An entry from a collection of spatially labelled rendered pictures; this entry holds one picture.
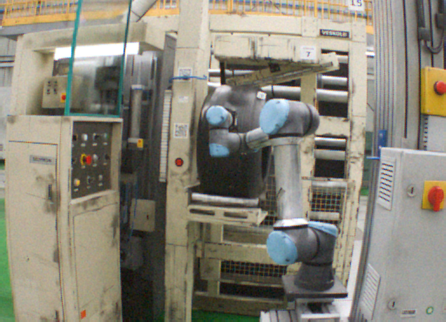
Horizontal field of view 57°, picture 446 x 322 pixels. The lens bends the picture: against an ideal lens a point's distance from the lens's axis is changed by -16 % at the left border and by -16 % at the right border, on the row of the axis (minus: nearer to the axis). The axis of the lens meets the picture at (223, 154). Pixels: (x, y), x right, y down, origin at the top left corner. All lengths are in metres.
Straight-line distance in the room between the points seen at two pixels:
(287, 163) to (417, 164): 0.57
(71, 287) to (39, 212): 0.36
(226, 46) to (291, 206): 1.40
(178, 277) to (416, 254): 1.71
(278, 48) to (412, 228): 1.77
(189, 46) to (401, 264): 1.75
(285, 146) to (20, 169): 1.19
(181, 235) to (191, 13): 1.17
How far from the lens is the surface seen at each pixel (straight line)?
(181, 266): 2.58
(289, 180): 1.53
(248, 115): 2.22
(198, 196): 2.39
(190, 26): 2.53
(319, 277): 1.64
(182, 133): 2.47
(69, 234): 2.03
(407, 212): 1.10
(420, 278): 1.17
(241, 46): 2.71
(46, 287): 2.19
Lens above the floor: 1.25
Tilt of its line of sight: 3 degrees down
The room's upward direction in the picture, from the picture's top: 3 degrees clockwise
